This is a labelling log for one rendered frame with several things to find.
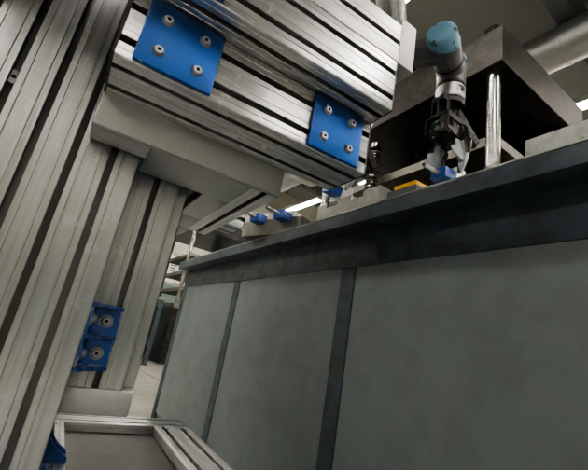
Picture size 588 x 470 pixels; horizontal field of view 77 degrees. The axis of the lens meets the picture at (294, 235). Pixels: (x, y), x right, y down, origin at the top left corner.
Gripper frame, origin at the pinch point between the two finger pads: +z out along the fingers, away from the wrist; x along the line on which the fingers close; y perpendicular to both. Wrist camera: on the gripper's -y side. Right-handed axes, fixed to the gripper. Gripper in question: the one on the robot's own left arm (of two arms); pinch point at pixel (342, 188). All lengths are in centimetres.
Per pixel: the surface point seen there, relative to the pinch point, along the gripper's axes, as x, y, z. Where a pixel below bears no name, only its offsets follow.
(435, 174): 27.5, -6.5, -3.5
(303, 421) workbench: 12, -5, 63
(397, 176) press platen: -64, -73, -58
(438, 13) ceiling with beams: -181, -155, -340
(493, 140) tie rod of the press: -2, -64, -60
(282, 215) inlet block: -13.0, 8.9, 12.7
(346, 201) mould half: 6.7, 1.5, 6.0
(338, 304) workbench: 15.4, -0.6, 34.3
